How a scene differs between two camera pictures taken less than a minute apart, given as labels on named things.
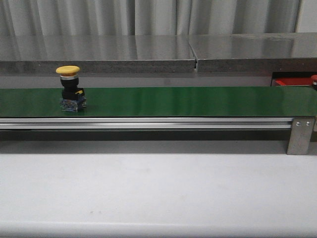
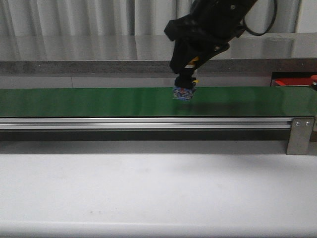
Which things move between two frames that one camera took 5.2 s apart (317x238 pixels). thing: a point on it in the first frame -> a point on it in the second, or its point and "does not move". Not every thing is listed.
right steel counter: x=258 y=52 does not move
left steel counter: x=97 y=53 does not move
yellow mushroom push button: x=73 y=97 -> x=185 y=86
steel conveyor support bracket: x=301 y=132 does not move
